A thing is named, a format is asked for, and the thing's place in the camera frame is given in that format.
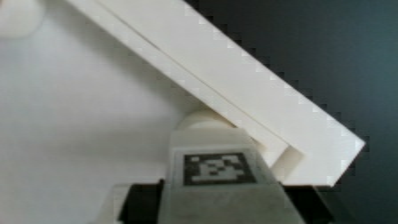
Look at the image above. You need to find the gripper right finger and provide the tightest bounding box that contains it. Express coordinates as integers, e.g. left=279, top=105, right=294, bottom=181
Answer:
left=281, top=182, right=361, bottom=224

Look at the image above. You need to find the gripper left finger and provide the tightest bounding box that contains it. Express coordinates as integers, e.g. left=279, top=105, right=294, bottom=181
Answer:
left=95, top=179, right=167, bottom=224

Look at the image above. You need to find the white table leg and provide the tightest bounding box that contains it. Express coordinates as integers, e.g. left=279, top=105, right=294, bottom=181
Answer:
left=158, top=110, right=306, bottom=224

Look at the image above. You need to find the white square tabletop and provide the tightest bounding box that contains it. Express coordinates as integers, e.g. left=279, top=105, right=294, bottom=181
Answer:
left=0, top=0, right=201, bottom=224

